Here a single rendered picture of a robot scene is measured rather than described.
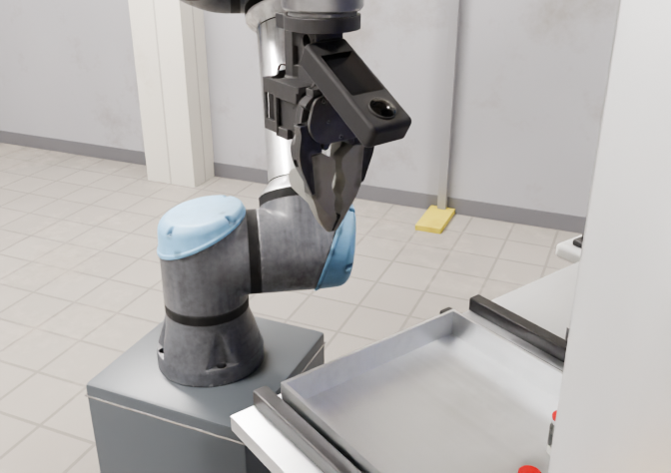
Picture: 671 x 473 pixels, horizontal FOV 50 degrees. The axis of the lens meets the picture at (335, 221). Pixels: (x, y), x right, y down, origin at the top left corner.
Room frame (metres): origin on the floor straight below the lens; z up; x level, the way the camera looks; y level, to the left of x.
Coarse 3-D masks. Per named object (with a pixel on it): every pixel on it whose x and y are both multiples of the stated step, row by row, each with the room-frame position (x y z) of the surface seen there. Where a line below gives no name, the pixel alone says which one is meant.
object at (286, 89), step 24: (288, 24) 0.66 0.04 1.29; (312, 24) 0.65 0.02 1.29; (336, 24) 0.65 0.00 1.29; (288, 48) 0.70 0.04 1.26; (288, 72) 0.70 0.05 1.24; (264, 96) 0.70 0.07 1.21; (288, 96) 0.67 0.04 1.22; (312, 96) 0.65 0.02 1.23; (288, 120) 0.68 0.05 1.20; (312, 120) 0.64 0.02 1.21; (336, 120) 0.66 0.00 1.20
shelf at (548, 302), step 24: (576, 264) 0.99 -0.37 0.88; (528, 288) 0.92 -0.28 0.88; (552, 288) 0.92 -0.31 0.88; (528, 312) 0.85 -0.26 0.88; (552, 312) 0.85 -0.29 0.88; (504, 336) 0.79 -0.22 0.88; (240, 432) 0.62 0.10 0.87; (264, 432) 0.61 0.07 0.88; (264, 456) 0.58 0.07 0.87; (288, 456) 0.57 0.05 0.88
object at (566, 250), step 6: (570, 240) 1.24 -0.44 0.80; (558, 246) 1.22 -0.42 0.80; (564, 246) 1.22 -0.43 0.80; (570, 246) 1.21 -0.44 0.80; (576, 246) 1.21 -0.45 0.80; (558, 252) 1.22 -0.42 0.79; (564, 252) 1.21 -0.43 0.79; (570, 252) 1.20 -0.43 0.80; (576, 252) 1.19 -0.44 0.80; (564, 258) 1.21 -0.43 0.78; (570, 258) 1.20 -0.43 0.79; (576, 258) 1.19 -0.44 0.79
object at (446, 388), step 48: (432, 336) 0.78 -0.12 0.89; (480, 336) 0.76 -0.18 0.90; (288, 384) 0.65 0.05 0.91; (336, 384) 0.69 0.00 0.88; (384, 384) 0.69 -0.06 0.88; (432, 384) 0.69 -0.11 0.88; (480, 384) 0.69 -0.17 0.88; (528, 384) 0.69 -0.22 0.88; (336, 432) 0.57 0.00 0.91; (384, 432) 0.61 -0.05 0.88; (432, 432) 0.61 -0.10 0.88; (480, 432) 0.61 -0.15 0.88; (528, 432) 0.61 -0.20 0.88
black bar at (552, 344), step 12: (480, 300) 0.85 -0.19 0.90; (480, 312) 0.84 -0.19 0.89; (492, 312) 0.82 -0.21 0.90; (504, 312) 0.82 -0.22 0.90; (504, 324) 0.81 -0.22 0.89; (516, 324) 0.79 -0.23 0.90; (528, 324) 0.79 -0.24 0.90; (528, 336) 0.78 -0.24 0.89; (540, 336) 0.76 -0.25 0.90; (552, 336) 0.76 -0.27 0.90; (540, 348) 0.76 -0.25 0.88; (552, 348) 0.75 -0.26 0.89; (564, 348) 0.74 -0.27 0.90; (564, 360) 0.73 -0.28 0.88
